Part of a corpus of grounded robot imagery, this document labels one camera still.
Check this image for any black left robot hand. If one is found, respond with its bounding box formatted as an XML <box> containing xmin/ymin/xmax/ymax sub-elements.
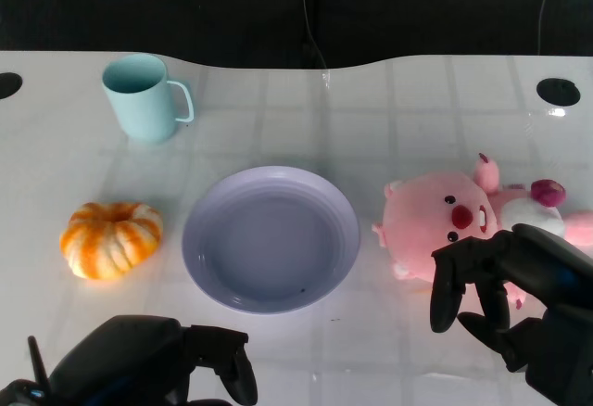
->
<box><xmin>45</xmin><ymin>315</ymin><xmax>259</xmax><ymax>406</ymax></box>

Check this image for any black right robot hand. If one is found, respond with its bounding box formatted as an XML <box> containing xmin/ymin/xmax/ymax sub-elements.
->
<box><xmin>429</xmin><ymin>222</ymin><xmax>593</xmax><ymax>406</ymax></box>

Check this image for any pink plush doll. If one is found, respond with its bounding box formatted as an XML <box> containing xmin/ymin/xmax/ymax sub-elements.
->
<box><xmin>372</xmin><ymin>152</ymin><xmax>593</xmax><ymax>311</ymax></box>

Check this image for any lavender round plate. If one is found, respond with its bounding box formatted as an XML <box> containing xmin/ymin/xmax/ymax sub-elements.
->
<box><xmin>181</xmin><ymin>166</ymin><xmax>361</xmax><ymax>317</ymax></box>

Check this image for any orange white striped pumpkin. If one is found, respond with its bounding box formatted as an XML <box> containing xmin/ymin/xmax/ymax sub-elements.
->
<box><xmin>58</xmin><ymin>201</ymin><xmax>164</xmax><ymax>281</ymax></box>

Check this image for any black table grommet hole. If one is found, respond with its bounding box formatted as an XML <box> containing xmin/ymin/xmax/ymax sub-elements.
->
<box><xmin>536</xmin><ymin>78</ymin><xmax>582</xmax><ymax>106</ymax></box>
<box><xmin>0</xmin><ymin>71</ymin><xmax>24</xmax><ymax>101</ymax></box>

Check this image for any light blue mug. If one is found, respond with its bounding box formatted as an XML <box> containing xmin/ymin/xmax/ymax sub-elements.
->
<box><xmin>101</xmin><ymin>53</ymin><xmax>196</xmax><ymax>145</ymax></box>

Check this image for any thin hanging cable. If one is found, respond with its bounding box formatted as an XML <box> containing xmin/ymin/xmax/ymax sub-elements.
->
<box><xmin>537</xmin><ymin>0</ymin><xmax>564</xmax><ymax>57</ymax></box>
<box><xmin>301</xmin><ymin>0</ymin><xmax>331</xmax><ymax>73</ymax></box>

